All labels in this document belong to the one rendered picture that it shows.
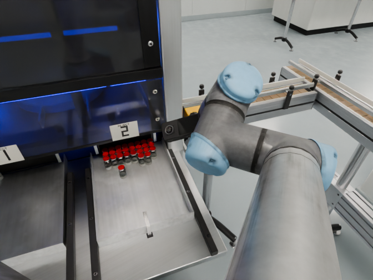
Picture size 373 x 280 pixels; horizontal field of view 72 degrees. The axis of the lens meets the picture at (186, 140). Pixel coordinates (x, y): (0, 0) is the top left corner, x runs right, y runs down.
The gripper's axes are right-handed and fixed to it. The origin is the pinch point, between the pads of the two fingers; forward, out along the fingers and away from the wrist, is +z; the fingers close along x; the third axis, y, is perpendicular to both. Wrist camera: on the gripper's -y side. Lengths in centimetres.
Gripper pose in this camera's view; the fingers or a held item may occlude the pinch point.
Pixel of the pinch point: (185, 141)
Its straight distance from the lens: 74.3
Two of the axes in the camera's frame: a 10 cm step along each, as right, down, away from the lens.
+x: -1.2, -9.5, 2.8
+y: 9.7, -0.5, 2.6
